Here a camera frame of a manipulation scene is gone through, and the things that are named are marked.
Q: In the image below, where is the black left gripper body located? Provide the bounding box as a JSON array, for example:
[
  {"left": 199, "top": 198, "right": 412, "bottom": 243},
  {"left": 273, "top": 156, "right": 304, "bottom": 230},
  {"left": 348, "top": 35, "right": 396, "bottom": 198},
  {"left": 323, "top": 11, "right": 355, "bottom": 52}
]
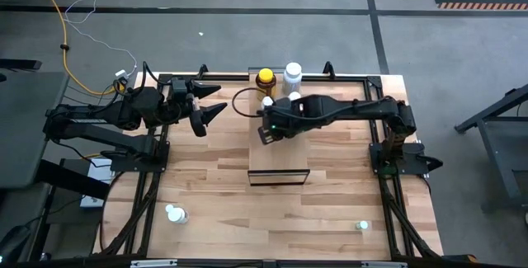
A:
[{"left": 158, "top": 80, "right": 208, "bottom": 138}]

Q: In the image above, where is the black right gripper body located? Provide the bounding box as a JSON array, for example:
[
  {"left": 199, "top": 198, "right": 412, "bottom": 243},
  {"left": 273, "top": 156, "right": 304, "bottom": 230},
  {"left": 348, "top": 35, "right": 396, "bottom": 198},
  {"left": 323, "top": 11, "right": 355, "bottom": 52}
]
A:
[{"left": 257, "top": 96, "right": 310, "bottom": 146}]

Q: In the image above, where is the amber bottle with yellow cap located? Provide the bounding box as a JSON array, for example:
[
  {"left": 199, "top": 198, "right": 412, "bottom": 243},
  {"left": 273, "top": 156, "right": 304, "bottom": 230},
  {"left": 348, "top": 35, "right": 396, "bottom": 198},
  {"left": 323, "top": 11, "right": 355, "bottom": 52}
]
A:
[{"left": 254, "top": 67, "right": 278, "bottom": 101}]

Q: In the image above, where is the tall white medicine bottle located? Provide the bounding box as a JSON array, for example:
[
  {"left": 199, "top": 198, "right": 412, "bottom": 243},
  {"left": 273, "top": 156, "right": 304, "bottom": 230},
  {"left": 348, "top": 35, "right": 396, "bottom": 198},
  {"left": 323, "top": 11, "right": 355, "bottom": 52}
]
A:
[{"left": 281, "top": 62, "right": 304, "bottom": 96}]

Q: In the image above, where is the white bottle with grey label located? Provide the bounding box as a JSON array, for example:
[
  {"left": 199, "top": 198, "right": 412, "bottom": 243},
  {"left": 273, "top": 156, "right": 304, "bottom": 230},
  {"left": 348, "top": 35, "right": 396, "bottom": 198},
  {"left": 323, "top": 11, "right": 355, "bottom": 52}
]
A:
[{"left": 167, "top": 206, "right": 190, "bottom": 225}]

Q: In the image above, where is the white power box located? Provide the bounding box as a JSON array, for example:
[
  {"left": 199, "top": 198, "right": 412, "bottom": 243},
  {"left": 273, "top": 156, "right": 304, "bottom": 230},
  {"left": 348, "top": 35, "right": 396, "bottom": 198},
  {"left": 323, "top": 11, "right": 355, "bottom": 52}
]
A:
[{"left": 79, "top": 157, "right": 113, "bottom": 209}]

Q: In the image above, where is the grey desk top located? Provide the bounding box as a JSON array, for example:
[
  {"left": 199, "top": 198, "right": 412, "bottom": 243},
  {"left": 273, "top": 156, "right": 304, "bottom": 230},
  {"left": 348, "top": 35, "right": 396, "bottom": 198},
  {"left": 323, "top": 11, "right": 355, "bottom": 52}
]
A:
[{"left": 0, "top": 71, "right": 70, "bottom": 190}]

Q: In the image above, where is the black metal bar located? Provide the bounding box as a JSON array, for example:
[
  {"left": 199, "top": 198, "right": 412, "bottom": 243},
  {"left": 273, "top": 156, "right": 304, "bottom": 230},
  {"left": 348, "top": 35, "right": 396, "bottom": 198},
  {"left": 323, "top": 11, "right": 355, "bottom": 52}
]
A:
[{"left": 0, "top": 59, "right": 43, "bottom": 72}]

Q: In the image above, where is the black metal stand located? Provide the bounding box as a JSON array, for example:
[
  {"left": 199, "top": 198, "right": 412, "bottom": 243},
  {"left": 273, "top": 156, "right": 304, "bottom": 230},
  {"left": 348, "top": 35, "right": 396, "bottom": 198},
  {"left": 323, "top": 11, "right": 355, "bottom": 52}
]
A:
[{"left": 455, "top": 82, "right": 528, "bottom": 214}]

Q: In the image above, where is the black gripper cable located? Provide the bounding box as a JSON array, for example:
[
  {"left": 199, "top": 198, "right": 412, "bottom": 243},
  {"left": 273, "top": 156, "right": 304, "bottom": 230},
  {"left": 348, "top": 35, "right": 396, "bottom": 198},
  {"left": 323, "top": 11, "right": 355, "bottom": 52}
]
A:
[{"left": 231, "top": 87, "right": 271, "bottom": 119}]

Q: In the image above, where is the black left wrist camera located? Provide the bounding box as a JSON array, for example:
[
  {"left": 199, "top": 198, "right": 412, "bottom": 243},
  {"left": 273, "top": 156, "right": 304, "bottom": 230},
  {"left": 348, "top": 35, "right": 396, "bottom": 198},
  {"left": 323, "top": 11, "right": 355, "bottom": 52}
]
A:
[{"left": 170, "top": 77, "right": 190, "bottom": 96}]

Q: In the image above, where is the black aluminium rig frame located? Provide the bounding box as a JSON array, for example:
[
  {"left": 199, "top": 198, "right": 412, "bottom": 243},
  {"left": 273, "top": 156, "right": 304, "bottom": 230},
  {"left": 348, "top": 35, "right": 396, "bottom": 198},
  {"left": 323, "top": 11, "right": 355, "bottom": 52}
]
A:
[{"left": 92, "top": 61, "right": 445, "bottom": 261}]

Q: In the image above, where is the thin white cable with plug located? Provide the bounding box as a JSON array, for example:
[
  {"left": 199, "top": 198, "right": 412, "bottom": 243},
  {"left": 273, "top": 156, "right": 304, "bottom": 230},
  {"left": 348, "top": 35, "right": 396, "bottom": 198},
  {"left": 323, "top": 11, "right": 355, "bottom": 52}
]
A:
[{"left": 64, "top": 0, "right": 139, "bottom": 79}]

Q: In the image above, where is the silver metal bracket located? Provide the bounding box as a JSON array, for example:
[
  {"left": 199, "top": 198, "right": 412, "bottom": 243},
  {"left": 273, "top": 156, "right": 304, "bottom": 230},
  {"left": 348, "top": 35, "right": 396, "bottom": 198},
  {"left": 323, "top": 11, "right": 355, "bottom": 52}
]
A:
[
  {"left": 361, "top": 261, "right": 408, "bottom": 268},
  {"left": 130, "top": 259, "right": 178, "bottom": 268}
]

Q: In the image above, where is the yellow power cable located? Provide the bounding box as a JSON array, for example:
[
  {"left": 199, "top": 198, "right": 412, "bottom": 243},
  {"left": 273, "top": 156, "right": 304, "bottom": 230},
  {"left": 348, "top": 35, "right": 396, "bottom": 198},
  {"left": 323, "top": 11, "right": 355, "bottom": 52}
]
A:
[{"left": 28, "top": 0, "right": 127, "bottom": 96}]

